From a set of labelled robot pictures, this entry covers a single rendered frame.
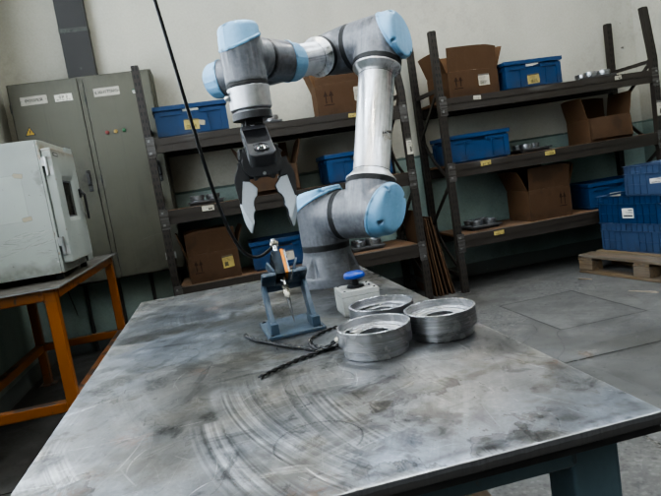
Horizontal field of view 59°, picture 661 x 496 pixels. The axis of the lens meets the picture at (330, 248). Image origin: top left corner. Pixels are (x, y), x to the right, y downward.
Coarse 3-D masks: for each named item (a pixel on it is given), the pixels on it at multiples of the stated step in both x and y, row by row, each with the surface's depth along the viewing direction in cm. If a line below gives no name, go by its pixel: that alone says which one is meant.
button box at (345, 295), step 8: (368, 280) 113; (336, 288) 110; (344, 288) 109; (352, 288) 108; (360, 288) 107; (368, 288) 106; (376, 288) 107; (336, 296) 111; (344, 296) 106; (352, 296) 106; (360, 296) 106; (368, 296) 106; (336, 304) 112; (344, 304) 106; (344, 312) 106
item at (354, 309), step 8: (376, 296) 100; (384, 296) 100; (392, 296) 99; (400, 296) 98; (408, 296) 96; (352, 304) 97; (360, 304) 99; (368, 304) 100; (408, 304) 92; (352, 312) 93; (360, 312) 91; (368, 312) 91; (376, 312) 90; (384, 312) 90; (392, 312) 90; (400, 312) 91
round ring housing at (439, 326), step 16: (416, 304) 90; (432, 304) 91; (448, 304) 91; (464, 304) 89; (416, 320) 83; (432, 320) 82; (448, 320) 81; (464, 320) 82; (416, 336) 85; (432, 336) 83; (448, 336) 82; (464, 336) 83
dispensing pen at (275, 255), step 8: (272, 240) 108; (272, 248) 107; (272, 256) 104; (280, 256) 104; (272, 264) 104; (280, 264) 103; (280, 272) 103; (280, 280) 104; (288, 288) 103; (288, 296) 102; (288, 304) 102
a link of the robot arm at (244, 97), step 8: (232, 88) 101; (240, 88) 101; (248, 88) 101; (256, 88) 101; (264, 88) 102; (224, 96) 103; (232, 96) 102; (240, 96) 101; (248, 96) 101; (256, 96) 101; (264, 96) 102; (232, 104) 102; (240, 104) 101; (248, 104) 101; (256, 104) 101; (264, 104) 102; (232, 112) 104
